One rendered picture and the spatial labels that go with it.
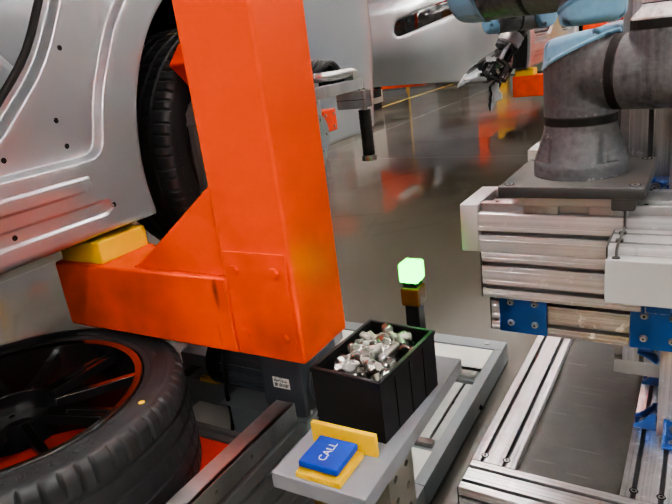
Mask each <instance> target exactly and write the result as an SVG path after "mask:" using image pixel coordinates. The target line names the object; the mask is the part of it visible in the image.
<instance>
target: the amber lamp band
mask: <svg viewBox="0 0 672 504"><path fill-rule="evenodd" d="M400 291H401V301H402V305H403V306H410V307H420V306H421V305H422V304H423V303H424V302H425V301H426V287H425V283H423V282H422V284H421V285H420V286H419V287H418V288H407V287H403V286H402V287H401V289H400Z"/></svg>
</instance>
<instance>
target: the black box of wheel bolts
mask: <svg viewBox="0 0 672 504"><path fill-rule="evenodd" d="M434 335H435V330H432V329H426V328H420V327H414V326H408V325H403V324H397V323H391V322H385V321H379V320H373V319H369V320H368V321H366V322H365V323H364V324H363V325H361V326H360V327H359V328H358V329H356V330H355V331H354V332H353V333H351V334H350V335H349V336H348V337H346V338H345V339H344V340H343V341H341V342H340V343H339V344H338V345H336V346H335V347H334V348H333V349H331V350H330V351H329V352H328V353H326V354H325V355H324V356H323V357H321V358H320V359H319V360H318V361H316V362H315V363H314V364H313V365H311V366H310V367H309V369H310V372H312V379H313V385H314V392H315V398H316V404H317V411H318V417H319V421H323V422H328V423H332V424H336V425H341V426H345V427H349V428H354V429H358V430H362V431H367V432H371V433H375V434H377V440H378V442H380V443H384V444H387V443H388V442H389V440H390V439H391V438H392V437H393V436H394V435H395V434H396V432H397V431H398V430H399V429H400V428H401V427H402V426H403V424H404V423H405V422H406V421H407V420H408V419H409V417H410V416H411V415H412V414H413V413H414V412H415V411H416V409H417V408H418V407H419V406H420V405H421V404H422V403H423V401H424V400H425V399H426V398H427V397H428V396H429V394H430V393H431V392H432V391H433V390H434V389H435V388H436V386H437V385H438V381H437V368H436V356H435V343H434Z"/></svg>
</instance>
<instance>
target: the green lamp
mask: <svg viewBox="0 0 672 504"><path fill-rule="evenodd" d="M398 270H399V280H400V282H401V283H412V284H418V283H419V282H420V281H421V280H422V279H423V278H424V276H425V275H424V263H423V260H422V259H414V258H405V259H404V260H403V261H402V262H401V263H400V264H399V265H398Z"/></svg>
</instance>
